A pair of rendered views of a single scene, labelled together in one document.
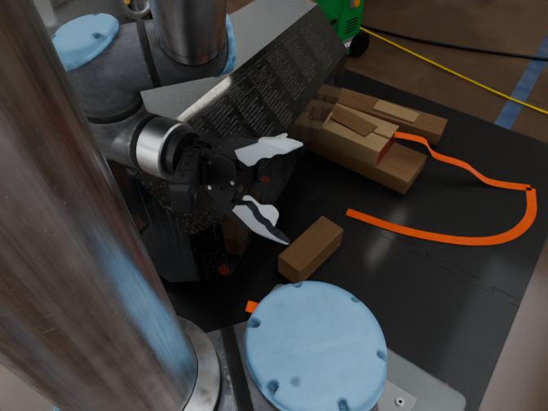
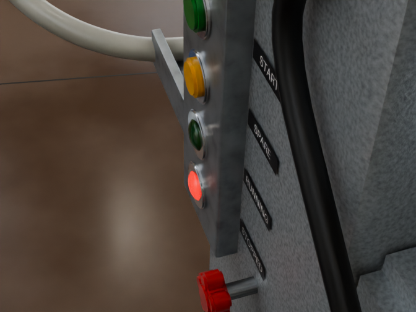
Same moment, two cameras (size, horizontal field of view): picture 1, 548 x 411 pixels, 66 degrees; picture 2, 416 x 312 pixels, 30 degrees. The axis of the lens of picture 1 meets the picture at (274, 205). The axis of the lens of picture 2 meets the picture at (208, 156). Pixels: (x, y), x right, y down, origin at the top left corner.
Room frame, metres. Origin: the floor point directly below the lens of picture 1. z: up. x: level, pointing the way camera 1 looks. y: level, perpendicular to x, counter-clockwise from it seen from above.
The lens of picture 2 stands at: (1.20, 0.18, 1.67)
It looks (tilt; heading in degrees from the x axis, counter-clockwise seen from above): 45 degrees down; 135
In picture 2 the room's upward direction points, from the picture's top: 2 degrees clockwise
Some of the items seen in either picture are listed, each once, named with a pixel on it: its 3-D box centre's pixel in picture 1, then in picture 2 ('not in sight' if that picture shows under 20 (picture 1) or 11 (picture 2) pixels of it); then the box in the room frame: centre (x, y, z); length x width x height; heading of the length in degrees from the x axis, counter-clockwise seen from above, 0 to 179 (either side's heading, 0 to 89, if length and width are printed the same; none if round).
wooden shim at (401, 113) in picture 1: (395, 111); not in sight; (2.04, -0.71, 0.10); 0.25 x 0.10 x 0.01; 57
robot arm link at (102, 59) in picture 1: (105, 67); not in sight; (0.54, 0.24, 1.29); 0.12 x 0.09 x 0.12; 107
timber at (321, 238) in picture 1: (311, 249); not in sight; (1.07, -0.16, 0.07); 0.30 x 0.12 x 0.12; 138
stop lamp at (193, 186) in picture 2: not in sight; (198, 184); (0.92, 0.44, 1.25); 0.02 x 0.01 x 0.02; 155
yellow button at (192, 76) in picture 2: not in sight; (196, 77); (0.92, 0.44, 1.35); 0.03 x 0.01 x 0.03; 155
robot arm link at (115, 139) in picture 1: (125, 133); not in sight; (0.53, 0.24, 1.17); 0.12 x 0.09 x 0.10; 62
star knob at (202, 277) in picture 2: not in sight; (231, 289); (0.99, 0.41, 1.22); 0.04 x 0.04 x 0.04; 65
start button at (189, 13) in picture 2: not in sight; (197, 9); (0.92, 0.44, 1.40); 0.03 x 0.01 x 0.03; 155
